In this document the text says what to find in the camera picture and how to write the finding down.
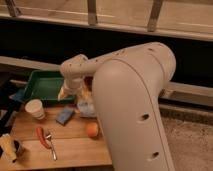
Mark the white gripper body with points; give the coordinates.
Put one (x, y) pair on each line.
(70, 87)

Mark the blue sponge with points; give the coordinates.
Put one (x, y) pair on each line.
(65, 115)

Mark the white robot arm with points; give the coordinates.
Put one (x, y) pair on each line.
(125, 90)

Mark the red-brown bowl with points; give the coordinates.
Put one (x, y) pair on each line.
(88, 82)

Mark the light blue crumpled cloth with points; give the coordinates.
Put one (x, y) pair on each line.
(86, 108)

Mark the green plastic tray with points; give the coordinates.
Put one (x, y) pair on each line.
(45, 85)

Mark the white paper cup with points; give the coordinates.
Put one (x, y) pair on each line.
(35, 108)

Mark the orange fruit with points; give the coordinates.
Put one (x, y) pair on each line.
(92, 129)

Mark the orange carrot toy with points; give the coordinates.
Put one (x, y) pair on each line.
(40, 136)

